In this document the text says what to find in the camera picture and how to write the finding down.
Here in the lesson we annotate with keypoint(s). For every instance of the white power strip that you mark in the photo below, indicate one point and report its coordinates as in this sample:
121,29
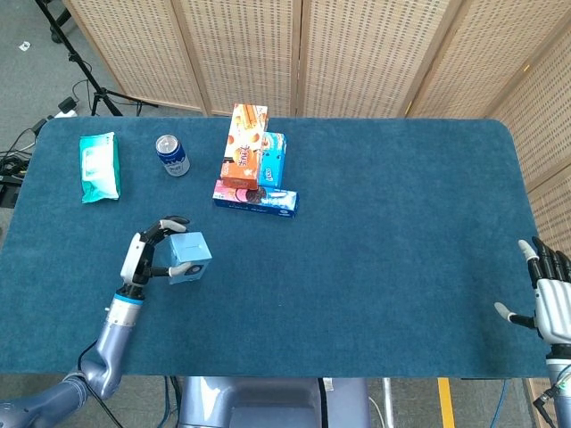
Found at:
67,107

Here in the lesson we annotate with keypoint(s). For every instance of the dark blue cookie box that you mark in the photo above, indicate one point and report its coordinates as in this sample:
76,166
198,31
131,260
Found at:
256,200

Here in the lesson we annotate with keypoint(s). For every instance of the robot base body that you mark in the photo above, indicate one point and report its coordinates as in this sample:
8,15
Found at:
274,401

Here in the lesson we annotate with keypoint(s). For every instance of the blue table mat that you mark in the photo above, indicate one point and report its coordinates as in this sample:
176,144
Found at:
276,276

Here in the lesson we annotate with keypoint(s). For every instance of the bamboo folding screen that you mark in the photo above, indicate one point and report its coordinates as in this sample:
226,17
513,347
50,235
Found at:
339,53

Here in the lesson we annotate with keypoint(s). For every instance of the green wet wipes pack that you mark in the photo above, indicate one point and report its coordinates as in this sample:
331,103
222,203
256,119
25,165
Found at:
100,167

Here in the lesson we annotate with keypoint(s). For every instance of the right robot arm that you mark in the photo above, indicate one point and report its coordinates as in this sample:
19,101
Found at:
557,392

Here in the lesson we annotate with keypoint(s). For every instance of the blue drink can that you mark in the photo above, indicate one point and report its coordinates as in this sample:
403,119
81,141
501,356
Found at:
173,157

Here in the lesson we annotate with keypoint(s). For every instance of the black tripod stand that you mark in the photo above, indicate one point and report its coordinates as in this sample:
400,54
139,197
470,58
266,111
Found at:
80,58

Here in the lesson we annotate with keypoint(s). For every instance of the small light blue box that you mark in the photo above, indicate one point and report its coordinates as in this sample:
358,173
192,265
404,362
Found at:
189,256

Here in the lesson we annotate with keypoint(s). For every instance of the orange biscuit box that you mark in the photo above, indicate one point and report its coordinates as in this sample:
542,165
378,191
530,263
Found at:
243,147

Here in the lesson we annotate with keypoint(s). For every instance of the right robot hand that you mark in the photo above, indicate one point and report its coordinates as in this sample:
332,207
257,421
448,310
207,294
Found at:
551,296

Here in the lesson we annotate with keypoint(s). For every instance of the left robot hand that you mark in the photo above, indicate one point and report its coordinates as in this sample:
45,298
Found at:
138,258

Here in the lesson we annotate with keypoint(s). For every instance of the light blue cookie box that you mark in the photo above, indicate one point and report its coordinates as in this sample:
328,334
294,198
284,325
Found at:
272,160

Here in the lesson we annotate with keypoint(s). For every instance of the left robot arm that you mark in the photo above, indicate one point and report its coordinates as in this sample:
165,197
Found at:
105,343

